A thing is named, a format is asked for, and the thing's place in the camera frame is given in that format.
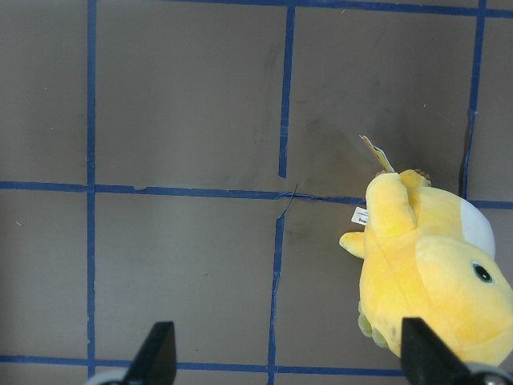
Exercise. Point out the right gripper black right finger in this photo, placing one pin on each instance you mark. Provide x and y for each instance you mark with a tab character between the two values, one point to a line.
426	359

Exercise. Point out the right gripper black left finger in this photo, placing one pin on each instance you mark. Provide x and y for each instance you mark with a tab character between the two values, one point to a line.
154	363

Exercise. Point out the yellow plush toy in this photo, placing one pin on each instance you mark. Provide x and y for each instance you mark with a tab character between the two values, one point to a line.
428	253

